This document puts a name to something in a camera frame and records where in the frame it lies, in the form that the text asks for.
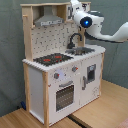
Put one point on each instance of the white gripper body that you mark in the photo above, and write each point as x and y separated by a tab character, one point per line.
76	6

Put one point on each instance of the white microwave door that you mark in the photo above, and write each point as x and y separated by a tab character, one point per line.
86	7

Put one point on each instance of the white oven door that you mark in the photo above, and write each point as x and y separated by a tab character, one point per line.
63	98

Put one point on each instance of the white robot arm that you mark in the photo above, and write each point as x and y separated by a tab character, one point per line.
92	23

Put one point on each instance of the wooden toy kitchen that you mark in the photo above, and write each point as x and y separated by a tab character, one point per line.
45	40

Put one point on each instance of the grey range hood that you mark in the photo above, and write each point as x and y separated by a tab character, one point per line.
48	18

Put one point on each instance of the black toy faucet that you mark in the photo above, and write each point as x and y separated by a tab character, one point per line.
75	38

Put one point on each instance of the grey toy sink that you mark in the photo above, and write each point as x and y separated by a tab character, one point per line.
79	51

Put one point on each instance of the black stovetop red burners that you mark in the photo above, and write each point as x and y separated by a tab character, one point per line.
52	59

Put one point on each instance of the right red stove knob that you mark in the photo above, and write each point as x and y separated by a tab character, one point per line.
74	69

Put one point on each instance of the red stove knob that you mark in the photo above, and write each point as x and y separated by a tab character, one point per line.
56	75
74	69

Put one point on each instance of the white fridge door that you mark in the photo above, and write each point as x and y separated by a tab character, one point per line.
90	79

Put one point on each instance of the left red stove knob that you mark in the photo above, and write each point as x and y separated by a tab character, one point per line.
56	75

